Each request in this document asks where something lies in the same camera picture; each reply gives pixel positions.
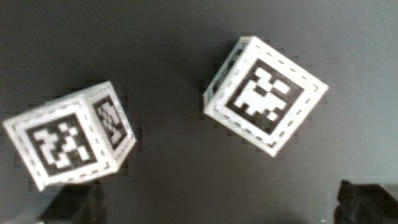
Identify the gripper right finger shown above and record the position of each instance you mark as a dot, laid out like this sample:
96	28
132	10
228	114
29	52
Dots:
367	204

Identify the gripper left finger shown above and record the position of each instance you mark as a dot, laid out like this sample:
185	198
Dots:
77	207

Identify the white tagged cube nut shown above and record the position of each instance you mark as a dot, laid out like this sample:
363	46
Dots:
262	94
73	137

